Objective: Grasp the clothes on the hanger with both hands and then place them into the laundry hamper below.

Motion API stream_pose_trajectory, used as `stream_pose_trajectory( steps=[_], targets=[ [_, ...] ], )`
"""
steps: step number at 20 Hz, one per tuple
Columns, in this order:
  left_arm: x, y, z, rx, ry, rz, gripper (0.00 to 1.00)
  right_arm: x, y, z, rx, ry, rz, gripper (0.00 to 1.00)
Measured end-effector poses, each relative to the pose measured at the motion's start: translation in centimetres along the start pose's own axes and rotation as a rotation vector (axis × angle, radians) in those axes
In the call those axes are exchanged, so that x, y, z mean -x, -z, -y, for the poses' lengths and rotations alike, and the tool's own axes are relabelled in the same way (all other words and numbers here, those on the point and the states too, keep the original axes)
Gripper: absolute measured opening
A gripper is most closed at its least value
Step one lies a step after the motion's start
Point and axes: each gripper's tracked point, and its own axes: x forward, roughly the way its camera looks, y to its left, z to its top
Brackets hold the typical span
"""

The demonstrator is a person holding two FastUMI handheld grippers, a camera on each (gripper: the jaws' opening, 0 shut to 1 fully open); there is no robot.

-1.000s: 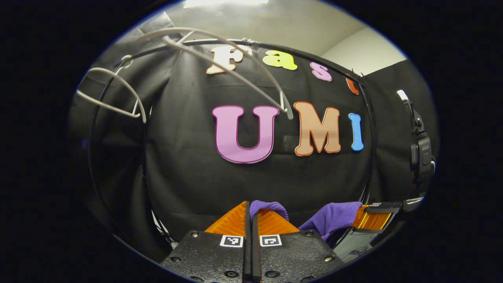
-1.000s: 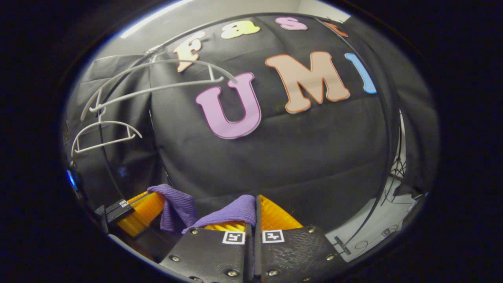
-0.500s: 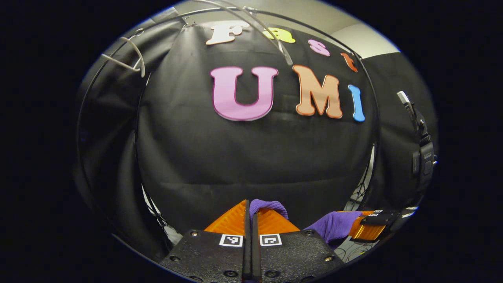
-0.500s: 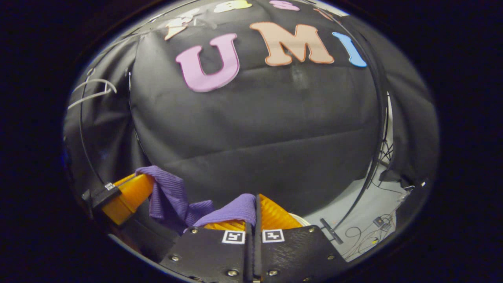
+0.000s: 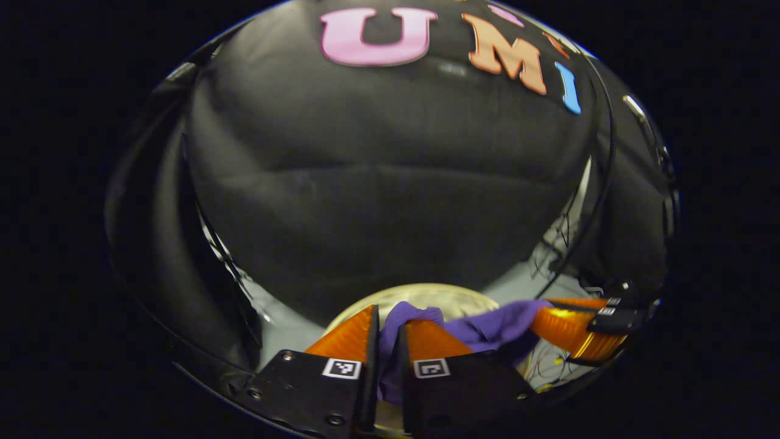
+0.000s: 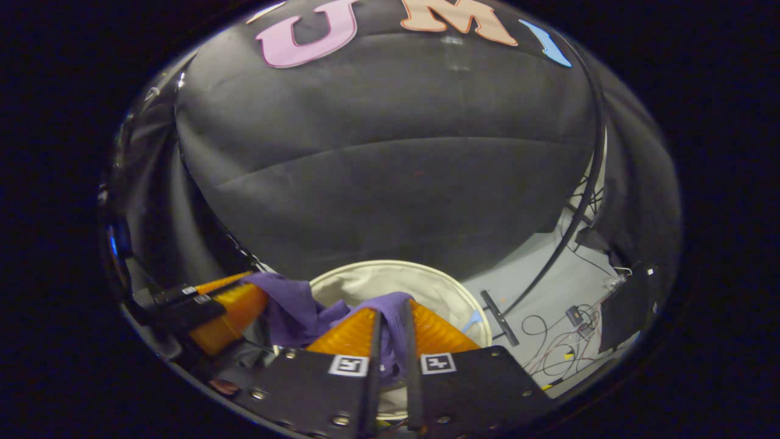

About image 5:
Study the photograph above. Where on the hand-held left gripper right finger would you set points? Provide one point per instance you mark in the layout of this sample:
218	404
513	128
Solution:
403	378

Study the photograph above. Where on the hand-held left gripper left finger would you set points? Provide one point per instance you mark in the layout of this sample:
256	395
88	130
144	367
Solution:
372	366

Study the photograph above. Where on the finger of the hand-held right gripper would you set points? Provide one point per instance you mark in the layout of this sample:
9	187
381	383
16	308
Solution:
621	297
621	320

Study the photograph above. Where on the pale yellow laundry hamper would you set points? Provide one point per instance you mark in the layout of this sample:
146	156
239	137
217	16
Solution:
439	296

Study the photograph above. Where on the purple ribbed shirt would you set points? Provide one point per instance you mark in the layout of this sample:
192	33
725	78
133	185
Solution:
487	326

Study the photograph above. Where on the black clothes rail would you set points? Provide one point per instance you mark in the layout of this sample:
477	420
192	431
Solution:
611	146

